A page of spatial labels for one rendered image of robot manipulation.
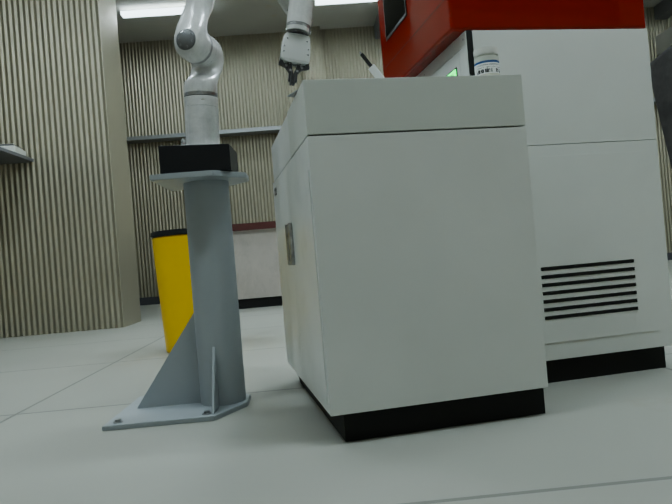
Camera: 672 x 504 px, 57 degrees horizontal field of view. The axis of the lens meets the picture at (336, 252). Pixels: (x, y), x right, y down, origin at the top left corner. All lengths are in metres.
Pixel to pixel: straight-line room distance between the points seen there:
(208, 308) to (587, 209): 1.36
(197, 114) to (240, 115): 7.89
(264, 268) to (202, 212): 4.91
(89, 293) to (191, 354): 4.09
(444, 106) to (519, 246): 0.44
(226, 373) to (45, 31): 5.11
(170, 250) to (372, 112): 2.29
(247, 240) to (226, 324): 4.93
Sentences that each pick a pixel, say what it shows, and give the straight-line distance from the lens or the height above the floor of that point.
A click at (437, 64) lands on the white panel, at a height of 1.19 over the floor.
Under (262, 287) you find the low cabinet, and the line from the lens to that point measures 7.09.
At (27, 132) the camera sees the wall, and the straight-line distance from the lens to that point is 6.66.
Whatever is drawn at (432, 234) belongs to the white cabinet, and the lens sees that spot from 1.70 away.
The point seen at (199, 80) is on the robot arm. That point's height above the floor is 1.15.
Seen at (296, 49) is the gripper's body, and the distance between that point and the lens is 2.22.
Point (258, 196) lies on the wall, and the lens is 9.92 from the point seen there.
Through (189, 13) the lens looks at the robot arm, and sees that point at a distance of 2.35.
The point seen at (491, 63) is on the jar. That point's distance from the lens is 1.90.
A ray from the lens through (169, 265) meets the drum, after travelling 3.79.
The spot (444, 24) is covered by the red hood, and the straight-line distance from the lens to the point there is 2.30.
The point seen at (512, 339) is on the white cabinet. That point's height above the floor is 0.22.
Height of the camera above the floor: 0.49
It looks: 1 degrees up
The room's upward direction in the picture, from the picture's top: 5 degrees counter-clockwise
